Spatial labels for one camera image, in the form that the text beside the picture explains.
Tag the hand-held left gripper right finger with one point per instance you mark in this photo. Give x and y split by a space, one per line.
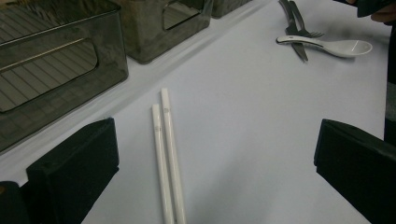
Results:
358 168

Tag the silver fork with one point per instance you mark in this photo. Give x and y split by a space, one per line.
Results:
303 29

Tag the translucent grey plastic bin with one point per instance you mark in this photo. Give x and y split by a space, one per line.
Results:
225 7
62 93
146 37

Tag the white chopstick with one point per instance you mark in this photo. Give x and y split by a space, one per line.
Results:
172 155
160 155

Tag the silver table knife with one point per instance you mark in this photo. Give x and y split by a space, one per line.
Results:
292 28

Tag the white spoon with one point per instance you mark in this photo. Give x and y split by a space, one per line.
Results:
342 48

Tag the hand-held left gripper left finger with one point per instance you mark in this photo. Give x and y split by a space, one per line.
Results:
74 168

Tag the white table cover sheet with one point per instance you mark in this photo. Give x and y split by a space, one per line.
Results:
249 124

